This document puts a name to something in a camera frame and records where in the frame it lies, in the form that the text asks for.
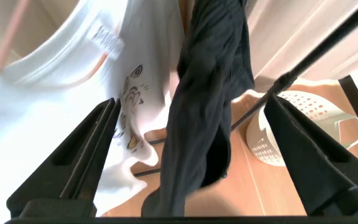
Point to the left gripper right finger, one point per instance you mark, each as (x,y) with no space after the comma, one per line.
(322,177)

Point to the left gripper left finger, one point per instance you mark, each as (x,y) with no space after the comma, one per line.
(73,174)

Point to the white printed t-shirt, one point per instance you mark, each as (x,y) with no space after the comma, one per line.
(26,118)

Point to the black garment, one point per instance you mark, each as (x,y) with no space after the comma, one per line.
(204,109)

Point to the pink clothes hanger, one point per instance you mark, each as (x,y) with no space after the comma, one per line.
(8,40)

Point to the white laundry basket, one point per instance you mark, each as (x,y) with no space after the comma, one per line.
(315,109)

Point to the black clothes rack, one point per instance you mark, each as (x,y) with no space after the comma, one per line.
(306,59)

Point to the beige curtain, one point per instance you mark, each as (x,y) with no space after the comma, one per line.
(306,31)

